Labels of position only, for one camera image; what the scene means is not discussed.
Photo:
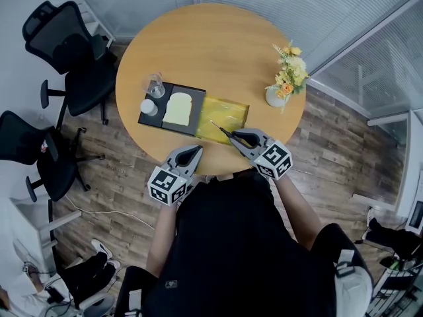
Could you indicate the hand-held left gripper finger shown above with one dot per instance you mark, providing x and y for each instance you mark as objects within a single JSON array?
[
  {"x": 197, "y": 165},
  {"x": 169, "y": 160}
]

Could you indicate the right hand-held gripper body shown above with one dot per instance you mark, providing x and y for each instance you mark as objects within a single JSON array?
[{"x": 272, "y": 160}]

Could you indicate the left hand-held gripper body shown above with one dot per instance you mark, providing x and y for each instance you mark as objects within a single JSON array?
[{"x": 168, "y": 187}]

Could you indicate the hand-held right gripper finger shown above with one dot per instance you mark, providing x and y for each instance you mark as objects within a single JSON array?
[
  {"x": 243, "y": 149},
  {"x": 262, "y": 135}
]

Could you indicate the yellow translucent plastic container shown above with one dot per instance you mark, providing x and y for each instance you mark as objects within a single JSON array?
[{"x": 224, "y": 114}]

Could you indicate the person's left forearm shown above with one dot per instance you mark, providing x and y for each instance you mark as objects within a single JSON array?
[{"x": 162, "y": 239}]

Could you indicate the person's right forearm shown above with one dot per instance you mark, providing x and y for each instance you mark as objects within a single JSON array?
[{"x": 297, "y": 210}]

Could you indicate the black tray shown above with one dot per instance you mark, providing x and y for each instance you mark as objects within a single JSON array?
[{"x": 198, "y": 111}]

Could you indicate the white vase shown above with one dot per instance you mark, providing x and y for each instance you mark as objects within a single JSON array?
[{"x": 274, "y": 99}]

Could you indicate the pale bread slice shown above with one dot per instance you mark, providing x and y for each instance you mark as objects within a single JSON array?
[{"x": 177, "y": 109}]

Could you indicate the white cup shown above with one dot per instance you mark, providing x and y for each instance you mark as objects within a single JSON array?
[{"x": 149, "y": 107}]

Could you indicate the yellow flower bouquet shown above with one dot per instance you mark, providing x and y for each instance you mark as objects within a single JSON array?
[{"x": 292, "y": 73}]

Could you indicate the clear glass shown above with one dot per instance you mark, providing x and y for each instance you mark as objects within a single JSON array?
[{"x": 154, "y": 86}]

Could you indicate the person's black shirt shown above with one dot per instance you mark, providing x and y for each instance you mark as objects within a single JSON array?
[{"x": 238, "y": 253}]

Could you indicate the round wooden table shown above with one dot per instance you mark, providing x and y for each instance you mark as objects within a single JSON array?
[{"x": 205, "y": 45}]

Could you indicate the black office chair with headrest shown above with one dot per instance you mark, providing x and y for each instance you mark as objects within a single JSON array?
[{"x": 86, "y": 88}]

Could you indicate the glass partition with blinds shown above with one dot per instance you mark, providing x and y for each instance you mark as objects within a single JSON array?
[{"x": 297, "y": 12}]

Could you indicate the white desk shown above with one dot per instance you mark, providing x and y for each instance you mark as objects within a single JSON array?
[
  {"x": 29, "y": 230},
  {"x": 408, "y": 163}
]

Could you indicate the white boxy appliance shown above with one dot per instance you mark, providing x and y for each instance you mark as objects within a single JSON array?
[{"x": 416, "y": 215}]

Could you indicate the cluttered equipment rack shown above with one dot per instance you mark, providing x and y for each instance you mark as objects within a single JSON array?
[{"x": 396, "y": 292}]

